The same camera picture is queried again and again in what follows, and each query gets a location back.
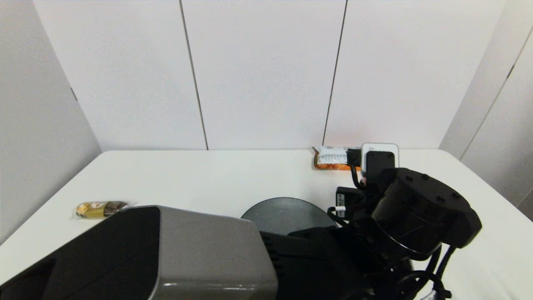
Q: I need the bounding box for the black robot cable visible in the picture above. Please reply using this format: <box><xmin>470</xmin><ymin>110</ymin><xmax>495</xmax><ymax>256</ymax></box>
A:
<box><xmin>398</xmin><ymin>245</ymin><xmax>454</xmax><ymax>300</ymax></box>

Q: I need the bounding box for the dark grey round plate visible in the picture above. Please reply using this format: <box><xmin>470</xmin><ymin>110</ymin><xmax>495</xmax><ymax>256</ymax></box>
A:
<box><xmin>241</xmin><ymin>197</ymin><xmax>338</xmax><ymax>236</ymax></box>

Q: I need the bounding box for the gold chocolate ball pack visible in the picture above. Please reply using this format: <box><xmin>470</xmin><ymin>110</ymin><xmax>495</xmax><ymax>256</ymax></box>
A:
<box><xmin>74</xmin><ymin>200</ymin><xmax>130</xmax><ymax>220</ymax></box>

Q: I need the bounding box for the orange snack bag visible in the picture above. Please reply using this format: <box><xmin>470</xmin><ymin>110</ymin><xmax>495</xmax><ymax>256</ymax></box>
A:
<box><xmin>312</xmin><ymin>146</ymin><xmax>352</xmax><ymax>171</ymax></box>

